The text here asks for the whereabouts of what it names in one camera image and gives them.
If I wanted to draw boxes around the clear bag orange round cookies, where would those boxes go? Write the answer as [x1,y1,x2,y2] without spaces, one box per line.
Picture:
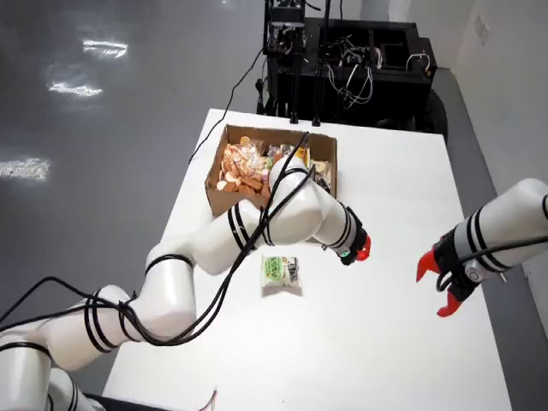
[221,135,260,181]

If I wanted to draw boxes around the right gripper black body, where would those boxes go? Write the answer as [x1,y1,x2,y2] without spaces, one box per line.
[431,233,487,303]

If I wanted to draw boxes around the open black electronics module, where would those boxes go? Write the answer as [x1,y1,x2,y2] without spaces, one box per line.
[263,19,307,57]

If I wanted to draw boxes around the white cable loop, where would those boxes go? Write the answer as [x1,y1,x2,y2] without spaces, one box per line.
[405,51,431,74]

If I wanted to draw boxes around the tall black clamp pole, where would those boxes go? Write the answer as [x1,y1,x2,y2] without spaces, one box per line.
[311,0,331,128]

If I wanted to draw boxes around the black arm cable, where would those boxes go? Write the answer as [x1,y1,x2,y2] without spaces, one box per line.
[435,235,548,293]
[0,131,310,348]

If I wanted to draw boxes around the white cable bundle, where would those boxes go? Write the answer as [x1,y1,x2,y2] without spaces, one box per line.
[329,40,373,106]

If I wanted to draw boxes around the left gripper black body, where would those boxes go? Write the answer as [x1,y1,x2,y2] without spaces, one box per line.
[348,208,369,252]

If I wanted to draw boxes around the brown cardboard box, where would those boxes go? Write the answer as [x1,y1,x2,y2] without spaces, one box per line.
[204,123,339,217]

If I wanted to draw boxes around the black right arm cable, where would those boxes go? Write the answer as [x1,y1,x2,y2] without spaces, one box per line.
[435,235,548,293]

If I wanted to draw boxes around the black equipment cart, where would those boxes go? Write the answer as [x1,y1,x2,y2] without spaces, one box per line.
[255,0,450,139]

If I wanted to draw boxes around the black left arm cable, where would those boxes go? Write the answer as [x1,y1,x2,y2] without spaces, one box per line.
[0,131,310,348]

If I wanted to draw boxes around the short black clamp pole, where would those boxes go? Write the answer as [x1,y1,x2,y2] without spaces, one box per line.
[289,51,301,125]

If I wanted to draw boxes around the beige snack packet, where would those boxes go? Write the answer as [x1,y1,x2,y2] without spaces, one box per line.
[310,158,333,190]

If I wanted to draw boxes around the black box device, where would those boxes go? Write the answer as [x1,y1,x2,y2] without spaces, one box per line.
[271,0,306,23]

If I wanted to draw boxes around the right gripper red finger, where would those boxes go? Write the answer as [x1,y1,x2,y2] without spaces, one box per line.
[435,289,463,319]
[415,251,438,283]

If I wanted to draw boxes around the green white sunflower seed packet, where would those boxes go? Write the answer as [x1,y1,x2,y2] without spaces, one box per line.
[260,254,306,299]

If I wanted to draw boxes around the thin black floor cable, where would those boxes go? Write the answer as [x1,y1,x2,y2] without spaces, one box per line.
[188,45,266,164]

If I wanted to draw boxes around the pastel candy packet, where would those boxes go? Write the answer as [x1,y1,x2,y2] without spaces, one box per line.
[255,157,274,182]

